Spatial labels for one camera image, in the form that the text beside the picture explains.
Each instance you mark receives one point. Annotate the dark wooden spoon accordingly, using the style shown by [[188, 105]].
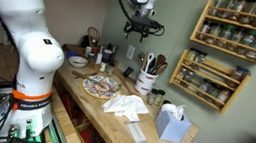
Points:
[[160, 60]]

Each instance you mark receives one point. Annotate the tall salt grinder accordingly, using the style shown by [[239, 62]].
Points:
[[98, 59]]

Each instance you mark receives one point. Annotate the black digital kitchen timer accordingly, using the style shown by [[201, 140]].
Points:
[[128, 72]]

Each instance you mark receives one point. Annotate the light wooden plank platform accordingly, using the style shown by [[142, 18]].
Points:
[[63, 111]]

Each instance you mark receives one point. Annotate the small wooden spice rack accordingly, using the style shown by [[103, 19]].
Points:
[[235, 96]]

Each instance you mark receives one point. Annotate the light wooden spoon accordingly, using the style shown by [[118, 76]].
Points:
[[163, 68]]

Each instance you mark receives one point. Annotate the white plastic slotted spoon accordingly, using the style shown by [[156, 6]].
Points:
[[150, 58]]

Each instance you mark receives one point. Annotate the blue tissue box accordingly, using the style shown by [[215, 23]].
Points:
[[170, 129]]

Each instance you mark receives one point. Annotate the white slotted spatula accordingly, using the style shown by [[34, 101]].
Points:
[[137, 135]]

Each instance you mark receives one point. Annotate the spice jar pale contents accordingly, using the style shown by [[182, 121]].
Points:
[[181, 76]]

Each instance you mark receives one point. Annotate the steel shaker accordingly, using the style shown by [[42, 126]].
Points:
[[113, 51]]

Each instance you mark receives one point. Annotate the white ceramic bowl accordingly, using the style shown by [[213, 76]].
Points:
[[77, 62]]

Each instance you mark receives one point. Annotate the white wall outlet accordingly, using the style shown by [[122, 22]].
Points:
[[130, 52]]

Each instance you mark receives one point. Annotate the thyme spice jar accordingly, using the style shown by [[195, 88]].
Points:
[[214, 93]]

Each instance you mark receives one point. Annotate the colourful painted ceramic plate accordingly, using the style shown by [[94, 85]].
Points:
[[98, 91]]

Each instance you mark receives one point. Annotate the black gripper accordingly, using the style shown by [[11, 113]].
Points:
[[143, 23]]

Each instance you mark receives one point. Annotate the glass spice jar green lid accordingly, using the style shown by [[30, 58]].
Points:
[[225, 36], [247, 43]]

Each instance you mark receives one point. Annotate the turmeric spice jar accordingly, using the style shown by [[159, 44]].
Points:
[[223, 97]]

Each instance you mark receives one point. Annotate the white spice canister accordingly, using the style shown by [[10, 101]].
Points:
[[88, 50]]

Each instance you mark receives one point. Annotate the spice jar red lid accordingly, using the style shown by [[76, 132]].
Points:
[[94, 50]]

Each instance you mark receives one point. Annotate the small spice jar black lid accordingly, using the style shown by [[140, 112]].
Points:
[[159, 99], [152, 98]]

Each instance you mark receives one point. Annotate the spice container white lid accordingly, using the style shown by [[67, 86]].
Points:
[[106, 57]]

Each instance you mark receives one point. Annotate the white crock red chili print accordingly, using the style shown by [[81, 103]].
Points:
[[145, 84]]

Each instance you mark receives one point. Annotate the large wooden spice rack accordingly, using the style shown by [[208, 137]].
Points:
[[242, 25]]

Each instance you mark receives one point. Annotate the glass spice jar blue lid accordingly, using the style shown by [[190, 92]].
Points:
[[238, 76]]

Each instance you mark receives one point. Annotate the herbs from Provence jar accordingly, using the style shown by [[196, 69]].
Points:
[[205, 86]]

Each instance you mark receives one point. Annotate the crumpled white paper towel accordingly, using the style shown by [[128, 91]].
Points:
[[126, 106]]

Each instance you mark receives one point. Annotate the wicker fan-shaped holder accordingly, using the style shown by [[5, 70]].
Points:
[[93, 33]]

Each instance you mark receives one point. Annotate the blue plastic bowl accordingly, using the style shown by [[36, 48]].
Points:
[[70, 54]]

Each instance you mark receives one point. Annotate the metal kitchen utensil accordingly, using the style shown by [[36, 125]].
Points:
[[141, 57]]

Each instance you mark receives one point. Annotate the clear spice jar black lid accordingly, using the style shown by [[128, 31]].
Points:
[[110, 70]]

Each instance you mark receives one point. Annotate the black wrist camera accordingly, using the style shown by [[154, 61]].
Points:
[[158, 26]]

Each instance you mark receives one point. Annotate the small spice jar brown lid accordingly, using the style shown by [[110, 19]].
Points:
[[103, 67]]

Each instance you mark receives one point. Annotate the spice jar metal lid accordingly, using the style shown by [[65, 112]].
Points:
[[188, 79]]

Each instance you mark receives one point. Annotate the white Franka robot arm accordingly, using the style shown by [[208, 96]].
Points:
[[39, 52]]

